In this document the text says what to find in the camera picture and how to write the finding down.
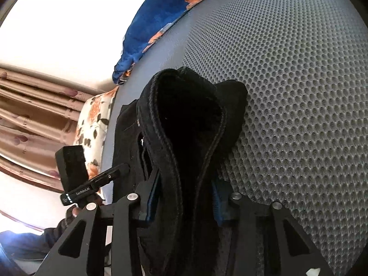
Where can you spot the blue blanket with orange flowers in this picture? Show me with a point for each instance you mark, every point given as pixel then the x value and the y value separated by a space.
pixel 155 20

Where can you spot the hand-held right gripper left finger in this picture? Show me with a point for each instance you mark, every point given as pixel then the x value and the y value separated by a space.
pixel 150 198

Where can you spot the person's left hand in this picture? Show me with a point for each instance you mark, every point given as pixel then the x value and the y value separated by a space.
pixel 75 212

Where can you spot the grey mesh mat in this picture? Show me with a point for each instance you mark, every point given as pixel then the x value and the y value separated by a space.
pixel 287 92

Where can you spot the person's left forearm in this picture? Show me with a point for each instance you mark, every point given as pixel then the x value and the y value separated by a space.
pixel 37 240

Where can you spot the black pants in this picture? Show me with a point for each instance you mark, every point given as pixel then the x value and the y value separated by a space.
pixel 187 120

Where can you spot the beige curtain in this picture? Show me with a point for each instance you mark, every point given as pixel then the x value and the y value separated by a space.
pixel 28 120

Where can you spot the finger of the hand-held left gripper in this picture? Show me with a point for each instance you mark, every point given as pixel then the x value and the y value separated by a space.
pixel 120 171

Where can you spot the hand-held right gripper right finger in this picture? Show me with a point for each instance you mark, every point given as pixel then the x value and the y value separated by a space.
pixel 219 205

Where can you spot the white floral pillow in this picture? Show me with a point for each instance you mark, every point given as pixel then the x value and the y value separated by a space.
pixel 92 120

